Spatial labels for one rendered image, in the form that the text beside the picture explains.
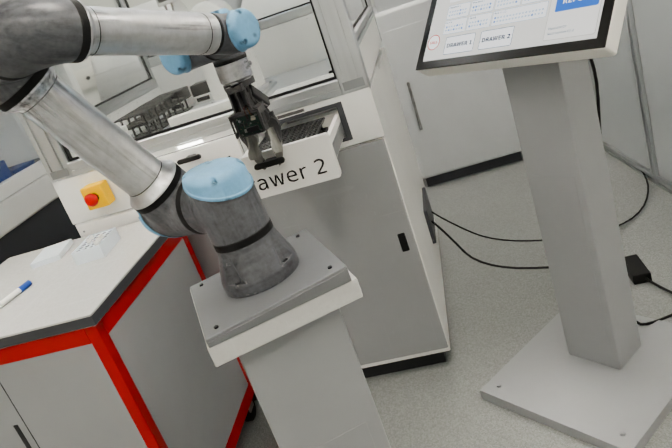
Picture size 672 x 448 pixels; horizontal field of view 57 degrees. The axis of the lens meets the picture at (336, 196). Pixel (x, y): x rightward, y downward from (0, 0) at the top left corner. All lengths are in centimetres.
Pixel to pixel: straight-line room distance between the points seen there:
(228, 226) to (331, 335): 28
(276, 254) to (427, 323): 96
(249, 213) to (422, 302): 97
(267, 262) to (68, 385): 66
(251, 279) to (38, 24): 53
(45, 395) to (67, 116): 77
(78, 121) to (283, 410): 63
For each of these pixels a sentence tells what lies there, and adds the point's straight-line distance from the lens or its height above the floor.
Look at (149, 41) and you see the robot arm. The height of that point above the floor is 124.
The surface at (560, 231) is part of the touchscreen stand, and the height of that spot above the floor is 46.
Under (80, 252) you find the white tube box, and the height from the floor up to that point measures 79.
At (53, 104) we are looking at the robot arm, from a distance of 111.
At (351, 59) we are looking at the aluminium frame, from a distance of 171.
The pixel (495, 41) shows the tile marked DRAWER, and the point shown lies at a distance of 150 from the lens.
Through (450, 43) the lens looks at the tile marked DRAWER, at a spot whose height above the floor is 101.
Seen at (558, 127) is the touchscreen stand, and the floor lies 75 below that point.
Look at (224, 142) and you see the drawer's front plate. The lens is 181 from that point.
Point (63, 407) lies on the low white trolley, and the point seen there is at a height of 54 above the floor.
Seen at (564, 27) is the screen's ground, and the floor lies 100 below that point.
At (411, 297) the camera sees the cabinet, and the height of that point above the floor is 28.
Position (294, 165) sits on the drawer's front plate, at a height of 88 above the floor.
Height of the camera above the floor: 125
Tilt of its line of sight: 19 degrees down
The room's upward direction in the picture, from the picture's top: 19 degrees counter-clockwise
